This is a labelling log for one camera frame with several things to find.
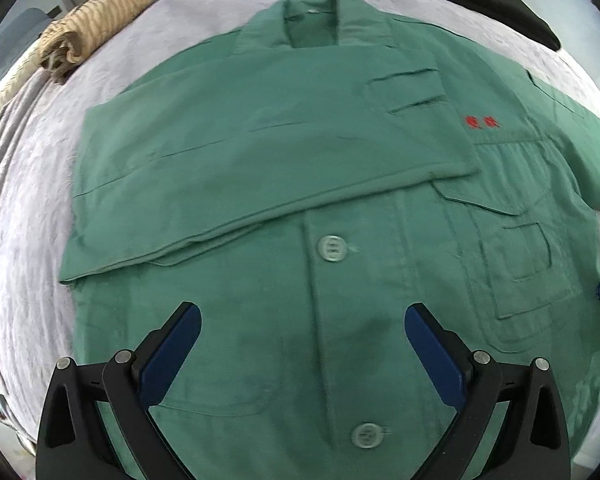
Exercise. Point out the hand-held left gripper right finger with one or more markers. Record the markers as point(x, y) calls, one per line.
point(432, 355)

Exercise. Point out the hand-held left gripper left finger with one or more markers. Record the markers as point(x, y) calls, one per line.
point(172, 355)

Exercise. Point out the green work jacket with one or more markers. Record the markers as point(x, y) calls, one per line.
point(280, 160)

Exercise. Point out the white pillow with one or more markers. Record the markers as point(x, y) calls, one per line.
point(10, 85)

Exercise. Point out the grey plush blanket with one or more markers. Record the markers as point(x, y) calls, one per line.
point(180, 25)

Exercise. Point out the beige striped rolled cloth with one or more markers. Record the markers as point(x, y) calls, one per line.
point(95, 20)

